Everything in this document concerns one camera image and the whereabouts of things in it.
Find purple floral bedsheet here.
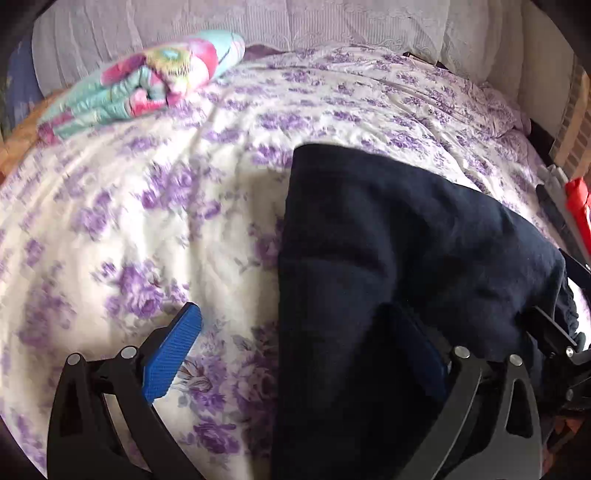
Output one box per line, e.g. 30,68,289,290
0,44,573,480

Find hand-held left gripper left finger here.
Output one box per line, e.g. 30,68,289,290
46,302,204,480

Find blue patterned cloth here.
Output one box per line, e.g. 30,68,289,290
4,41,42,125

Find dark teal folded garment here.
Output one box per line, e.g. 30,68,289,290
536,185,583,250

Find small white lace cushion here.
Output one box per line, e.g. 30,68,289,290
438,0,527,88

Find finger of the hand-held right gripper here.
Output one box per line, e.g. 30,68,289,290
558,248,591,289
526,307,585,370

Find red garment with striped band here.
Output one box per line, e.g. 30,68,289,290
566,178,591,259

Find grey folded garment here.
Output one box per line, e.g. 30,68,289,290
538,164,571,195

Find navy pants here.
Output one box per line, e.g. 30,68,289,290
270,143,580,480

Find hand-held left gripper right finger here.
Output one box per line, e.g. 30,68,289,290
392,318,543,480

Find orange cloth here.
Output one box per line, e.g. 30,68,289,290
0,88,65,185

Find colourful floral pillow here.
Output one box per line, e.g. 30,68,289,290
37,30,245,139

